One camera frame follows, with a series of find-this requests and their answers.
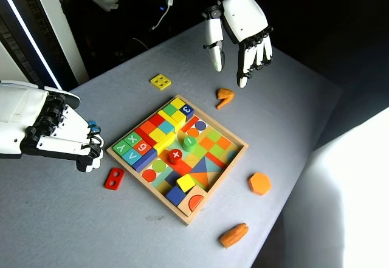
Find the orange toy drumstick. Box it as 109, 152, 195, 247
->
215, 88, 235, 110

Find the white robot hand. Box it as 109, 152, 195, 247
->
202, 0, 274, 89
0, 79, 105, 174

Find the white frame post with light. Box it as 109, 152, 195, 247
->
0, 0, 89, 91

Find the wooden puzzle tray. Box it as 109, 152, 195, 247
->
106, 94, 249, 227

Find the orange hexagon block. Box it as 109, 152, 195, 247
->
247, 172, 272, 196

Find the red two-hole block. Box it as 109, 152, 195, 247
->
103, 167, 125, 191

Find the orange toy carrot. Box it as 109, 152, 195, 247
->
219, 222, 249, 249

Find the grey table cloth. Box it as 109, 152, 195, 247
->
0, 21, 344, 268

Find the yellow four-hole block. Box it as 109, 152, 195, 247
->
149, 73, 172, 92

